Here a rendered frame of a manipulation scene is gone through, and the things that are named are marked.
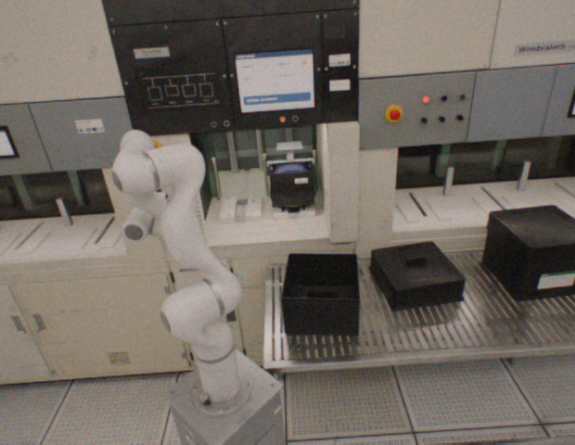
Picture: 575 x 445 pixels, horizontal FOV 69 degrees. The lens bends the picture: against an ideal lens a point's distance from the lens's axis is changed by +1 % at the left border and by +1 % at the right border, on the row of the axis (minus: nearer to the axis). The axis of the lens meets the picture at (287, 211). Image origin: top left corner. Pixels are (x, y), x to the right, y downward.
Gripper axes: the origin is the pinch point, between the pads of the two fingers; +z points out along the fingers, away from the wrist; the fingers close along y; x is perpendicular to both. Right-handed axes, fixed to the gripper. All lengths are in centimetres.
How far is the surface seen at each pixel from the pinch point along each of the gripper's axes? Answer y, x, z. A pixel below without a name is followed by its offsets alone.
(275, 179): 47, -11, 29
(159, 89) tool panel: 6.8, 37.8, 8.8
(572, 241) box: 153, -18, -27
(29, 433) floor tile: -85, -120, -17
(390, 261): 93, -34, -12
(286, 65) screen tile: 55, 43, 9
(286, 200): 51, -23, 29
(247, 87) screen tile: 39, 36, 9
